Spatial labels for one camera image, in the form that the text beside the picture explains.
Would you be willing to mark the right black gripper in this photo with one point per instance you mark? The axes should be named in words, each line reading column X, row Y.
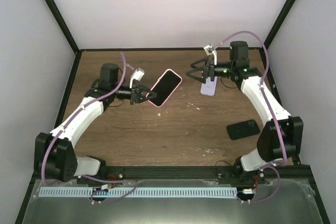
column 208, row 71

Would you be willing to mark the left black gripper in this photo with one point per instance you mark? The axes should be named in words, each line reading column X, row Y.
column 136, row 94

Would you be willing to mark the lavender phone case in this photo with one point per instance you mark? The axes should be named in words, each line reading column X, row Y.
column 209, row 87

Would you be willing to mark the black screen pink phone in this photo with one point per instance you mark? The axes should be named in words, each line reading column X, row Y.
column 166, row 84

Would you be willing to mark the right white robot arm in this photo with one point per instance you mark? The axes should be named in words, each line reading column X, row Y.
column 281, row 136

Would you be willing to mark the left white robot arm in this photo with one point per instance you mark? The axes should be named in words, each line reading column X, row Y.
column 55, row 156

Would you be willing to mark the black phone case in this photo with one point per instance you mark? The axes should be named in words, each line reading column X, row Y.
column 243, row 129

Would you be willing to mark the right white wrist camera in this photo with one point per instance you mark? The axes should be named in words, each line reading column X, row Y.
column 211, row 51

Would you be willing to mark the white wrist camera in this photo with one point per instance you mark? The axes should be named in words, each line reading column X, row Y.
column 137, row 75
column 211, row 51

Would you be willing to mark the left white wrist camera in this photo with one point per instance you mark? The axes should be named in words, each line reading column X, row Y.
column 137, row 75

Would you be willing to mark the black front mounting rail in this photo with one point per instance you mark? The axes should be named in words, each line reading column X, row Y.
column 225, row 174

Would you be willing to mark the black enclosure frame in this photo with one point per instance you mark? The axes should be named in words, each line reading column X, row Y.
column 78, row 53

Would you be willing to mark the light blue slotted cable duct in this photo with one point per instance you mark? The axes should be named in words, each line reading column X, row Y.
column 141, row 192

